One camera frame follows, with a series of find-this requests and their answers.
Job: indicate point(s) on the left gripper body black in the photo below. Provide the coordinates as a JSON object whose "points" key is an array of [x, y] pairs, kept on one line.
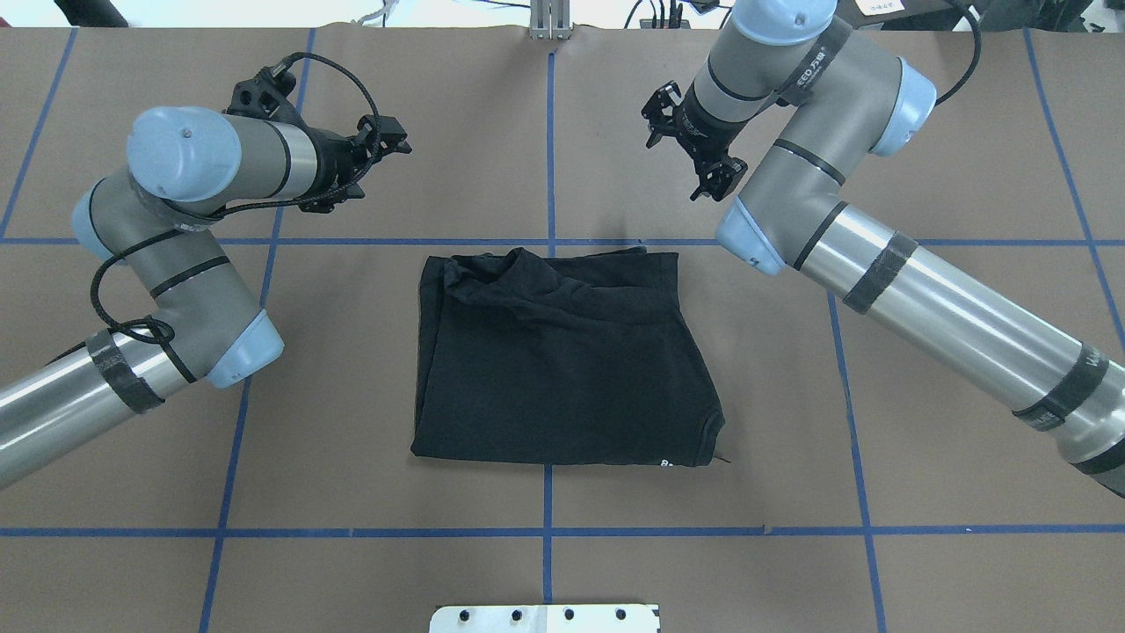
{"points": [[332, 156]]}

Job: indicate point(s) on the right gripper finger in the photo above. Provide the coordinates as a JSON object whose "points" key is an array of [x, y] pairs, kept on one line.
{"points": [[660, 112], [718, 178]]}

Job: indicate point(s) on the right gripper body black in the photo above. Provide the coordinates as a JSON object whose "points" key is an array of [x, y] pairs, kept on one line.
{"points": [[700, 129]]}

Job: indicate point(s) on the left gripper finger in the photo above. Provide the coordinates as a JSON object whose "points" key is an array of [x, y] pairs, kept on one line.
{"points": [[380, 136], [325, 203]]}

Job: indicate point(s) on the black graphic t-shirt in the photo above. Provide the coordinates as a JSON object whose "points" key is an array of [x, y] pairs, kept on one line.
{"points": [[560, 361]]}

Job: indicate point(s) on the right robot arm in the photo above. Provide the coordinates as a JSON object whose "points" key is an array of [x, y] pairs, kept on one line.
{"points": [[788, 102]]}

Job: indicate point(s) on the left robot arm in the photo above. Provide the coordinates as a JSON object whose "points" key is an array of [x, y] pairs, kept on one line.
{"points": [[174, 308]]}

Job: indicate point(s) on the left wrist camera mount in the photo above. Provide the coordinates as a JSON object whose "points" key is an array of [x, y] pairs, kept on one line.
{"points": [[265, 96]]}

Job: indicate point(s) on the aluminium frame post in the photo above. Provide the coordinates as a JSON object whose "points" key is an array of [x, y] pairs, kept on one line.
{"points": [[550, 19]]}

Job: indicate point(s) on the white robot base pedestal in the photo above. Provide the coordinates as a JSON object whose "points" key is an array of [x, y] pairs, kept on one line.
{"points": [[588, 617]]}

